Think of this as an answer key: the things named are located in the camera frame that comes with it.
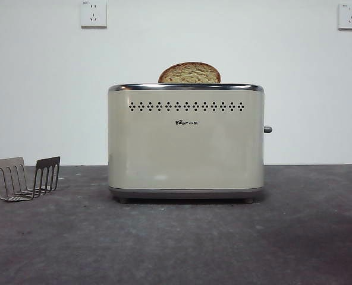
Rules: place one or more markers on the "brown bread slice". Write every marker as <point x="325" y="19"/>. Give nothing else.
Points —
<point x="191" y="74"/>

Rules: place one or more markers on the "grey toaster lever knob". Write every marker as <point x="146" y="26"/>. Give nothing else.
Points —
<point x="268" y="129"/>

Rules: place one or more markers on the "cream two-slot toaster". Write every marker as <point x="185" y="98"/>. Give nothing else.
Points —
<point x="185" y="154"/>

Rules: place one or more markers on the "slotted metal bread rack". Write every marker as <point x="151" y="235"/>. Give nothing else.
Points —
<point x="8" y="163"/>

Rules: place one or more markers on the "white wall socket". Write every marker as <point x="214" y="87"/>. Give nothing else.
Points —
<point x="350" y="17"/>
<point x="94" y="15"/>

